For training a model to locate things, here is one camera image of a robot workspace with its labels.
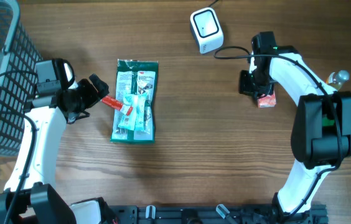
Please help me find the orange white small box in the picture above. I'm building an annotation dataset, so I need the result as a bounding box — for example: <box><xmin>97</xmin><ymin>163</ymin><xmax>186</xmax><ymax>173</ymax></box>
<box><xmin>257</xmin><ymin>91</ymin><xmax>276</xmax><ymax>108</ymax></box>

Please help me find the dark mesh shopping basket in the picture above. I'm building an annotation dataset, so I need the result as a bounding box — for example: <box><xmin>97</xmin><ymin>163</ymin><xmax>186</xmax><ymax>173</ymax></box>
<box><xmin>0</xmin><ymin>1</ymin><xmax>42</xmax><ymax>156</ymax></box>

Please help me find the green wipes packet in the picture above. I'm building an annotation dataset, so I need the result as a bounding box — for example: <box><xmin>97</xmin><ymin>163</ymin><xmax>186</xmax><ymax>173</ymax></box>
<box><xmin>110</xmin><ymin>60</ymin><xmax>159</xmax><ymax>144</ymax></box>

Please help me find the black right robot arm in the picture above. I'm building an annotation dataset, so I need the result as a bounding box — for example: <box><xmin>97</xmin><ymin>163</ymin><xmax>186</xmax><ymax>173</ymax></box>
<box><xmin>242</xmin><ymin>44</ymin><xmax>351</xmax><ymax>223</ymax></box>

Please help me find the yellow oil bottle silver cap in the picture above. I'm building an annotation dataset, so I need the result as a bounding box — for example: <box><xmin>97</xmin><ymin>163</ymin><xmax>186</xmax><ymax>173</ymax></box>
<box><xmin>326</xmin><ymin>70</ymin><xmax>350</xmax><ymax>90</ymax></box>

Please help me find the white barcode scanner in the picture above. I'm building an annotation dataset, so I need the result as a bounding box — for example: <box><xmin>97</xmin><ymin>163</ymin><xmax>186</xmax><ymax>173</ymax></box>
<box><xmin>190</xmin><ymin>7</ymin><xmax>224</xmax><ymax>54</ymax></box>

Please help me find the red white candy stick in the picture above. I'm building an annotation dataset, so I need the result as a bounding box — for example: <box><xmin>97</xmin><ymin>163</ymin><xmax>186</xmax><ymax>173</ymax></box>
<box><xmin>101</xmin><ymin>95</ymin><xmax>133</xmax><ymax>116</ymax></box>

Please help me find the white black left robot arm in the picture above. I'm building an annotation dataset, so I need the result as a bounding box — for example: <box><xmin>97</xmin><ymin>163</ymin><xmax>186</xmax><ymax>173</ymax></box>
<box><xmin>0</xmin><ymin>74</ymin><xmax>117</xmax><ymax>223</ymax></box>

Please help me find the black right camera cable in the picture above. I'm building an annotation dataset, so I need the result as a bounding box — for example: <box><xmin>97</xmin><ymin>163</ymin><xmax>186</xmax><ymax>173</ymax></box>
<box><xmin>213</xmin><ymin>45</ymin><xmax>344</xmax><ymax>218</ymax></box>

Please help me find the green lid jar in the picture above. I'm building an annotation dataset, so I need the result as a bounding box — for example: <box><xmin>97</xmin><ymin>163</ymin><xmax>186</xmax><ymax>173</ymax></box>
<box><xmin>322</xmin><ymin>114</ymin><xmax>335</xmax><ymax>127</ymax></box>

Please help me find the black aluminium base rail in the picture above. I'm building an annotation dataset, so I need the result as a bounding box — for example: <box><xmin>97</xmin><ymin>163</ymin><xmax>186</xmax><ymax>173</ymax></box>
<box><xmin>106</xmin><ymin>203</ymin><xmax>330</xmax><ymax>224</ymax></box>

